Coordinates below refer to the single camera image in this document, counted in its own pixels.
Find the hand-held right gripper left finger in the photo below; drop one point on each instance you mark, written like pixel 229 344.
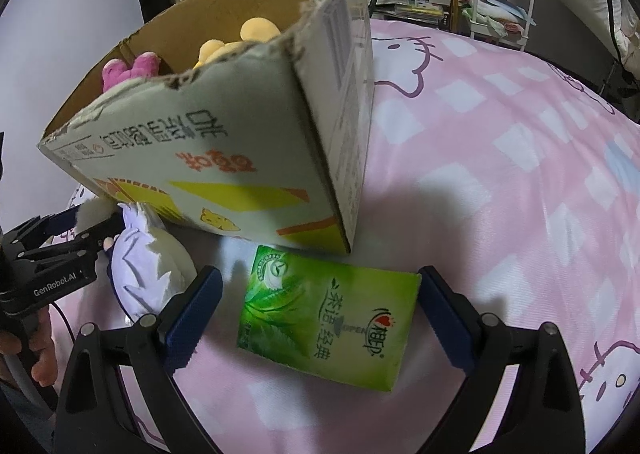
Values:
pixel 192 319

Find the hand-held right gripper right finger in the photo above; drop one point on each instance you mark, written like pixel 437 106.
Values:
pixel 445 319

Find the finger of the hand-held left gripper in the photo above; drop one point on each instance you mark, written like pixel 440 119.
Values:
pixel 62 221
pixel 95 236

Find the white-haired plush doll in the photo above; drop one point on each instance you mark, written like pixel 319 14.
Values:
pixel 145 279

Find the green tissue pack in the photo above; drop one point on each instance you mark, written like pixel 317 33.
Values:
pixel 325 319

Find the cardboard box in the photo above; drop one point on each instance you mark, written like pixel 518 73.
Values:
pixel 225 158

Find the pink plush toy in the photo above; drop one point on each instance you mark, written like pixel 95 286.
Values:
pixel 142 66

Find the yellow round plush pouch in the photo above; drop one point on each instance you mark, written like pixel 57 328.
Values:
pixel 257 29

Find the person's left hand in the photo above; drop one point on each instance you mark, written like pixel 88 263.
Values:
pixel 42 354

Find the pink cat-print bedsheet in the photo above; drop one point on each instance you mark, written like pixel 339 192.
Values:
pixel 475 184

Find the pile of magazines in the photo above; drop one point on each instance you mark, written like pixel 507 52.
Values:
pixel 410 8

